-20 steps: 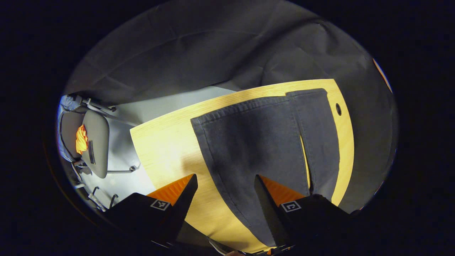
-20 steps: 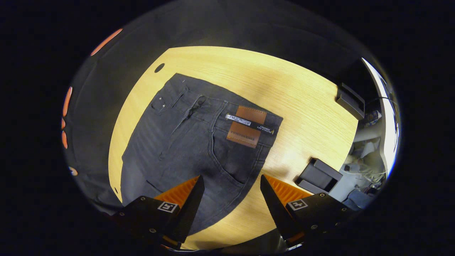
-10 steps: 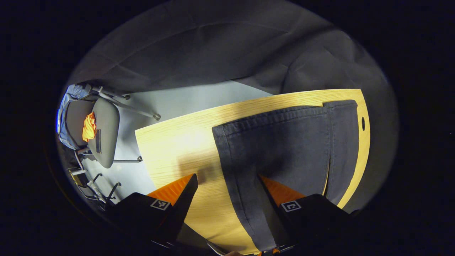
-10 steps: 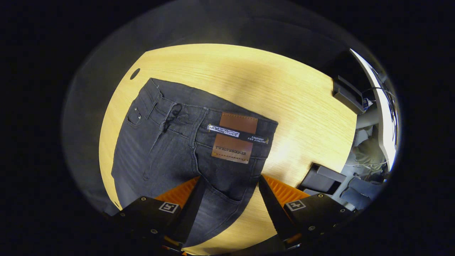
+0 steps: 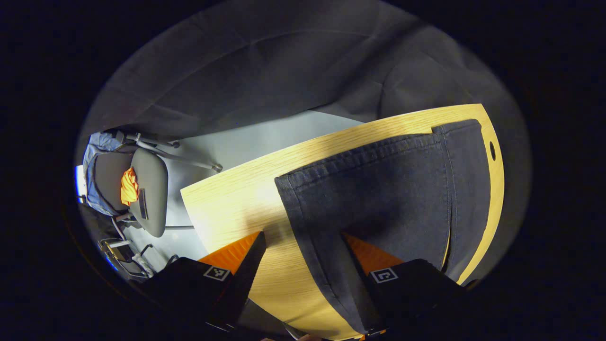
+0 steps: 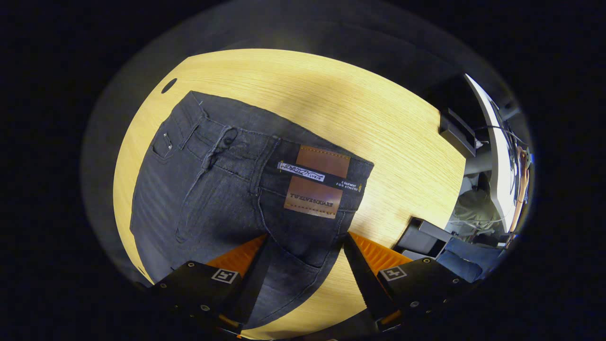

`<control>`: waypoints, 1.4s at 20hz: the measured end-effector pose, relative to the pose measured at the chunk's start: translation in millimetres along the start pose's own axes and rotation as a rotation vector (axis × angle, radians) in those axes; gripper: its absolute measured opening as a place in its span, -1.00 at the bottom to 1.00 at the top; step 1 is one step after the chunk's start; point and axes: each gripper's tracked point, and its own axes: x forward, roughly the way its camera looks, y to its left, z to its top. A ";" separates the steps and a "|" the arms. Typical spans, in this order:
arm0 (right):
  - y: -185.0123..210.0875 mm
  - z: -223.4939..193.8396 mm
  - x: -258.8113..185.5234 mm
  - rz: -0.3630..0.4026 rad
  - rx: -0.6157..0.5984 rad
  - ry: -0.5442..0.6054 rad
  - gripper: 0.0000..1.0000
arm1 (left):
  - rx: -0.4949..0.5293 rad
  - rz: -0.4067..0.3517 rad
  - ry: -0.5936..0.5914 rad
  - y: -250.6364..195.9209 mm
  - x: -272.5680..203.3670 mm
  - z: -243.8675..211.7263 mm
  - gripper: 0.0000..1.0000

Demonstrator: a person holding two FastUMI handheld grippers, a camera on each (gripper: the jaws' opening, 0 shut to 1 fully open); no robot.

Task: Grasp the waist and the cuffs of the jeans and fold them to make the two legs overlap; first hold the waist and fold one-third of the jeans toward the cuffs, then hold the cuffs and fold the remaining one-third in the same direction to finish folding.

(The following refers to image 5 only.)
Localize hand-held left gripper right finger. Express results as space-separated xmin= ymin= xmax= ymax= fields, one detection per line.
xmin=341 ymin=232 xmax=474 ymax=336

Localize metal frame chair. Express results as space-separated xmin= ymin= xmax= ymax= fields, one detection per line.
xmin=97 ymin=237 xmax=179 ymax=280

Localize dark blue jeans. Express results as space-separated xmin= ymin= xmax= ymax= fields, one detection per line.
xmin=275 ymin=119 xmax=491 ymax=334

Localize blue denim bag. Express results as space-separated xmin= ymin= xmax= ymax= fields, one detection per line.
xmin=83 ymin=132 xmax=125 ymax=217

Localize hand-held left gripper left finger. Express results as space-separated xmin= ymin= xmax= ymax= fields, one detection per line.
xmin=142 ymin=231 xmax=267 ymax=332

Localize orange cloth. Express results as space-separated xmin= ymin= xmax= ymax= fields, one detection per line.
xmin=120 ymin=167 xmax=141 ymax=207

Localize grey office chair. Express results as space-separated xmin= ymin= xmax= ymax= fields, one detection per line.
xmin=90 ymin=132 xmax=223 ymax=238

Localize black backdrop cloth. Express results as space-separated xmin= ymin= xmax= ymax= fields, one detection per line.
xmin=73 ymin=0 xmax=533 ymax=285

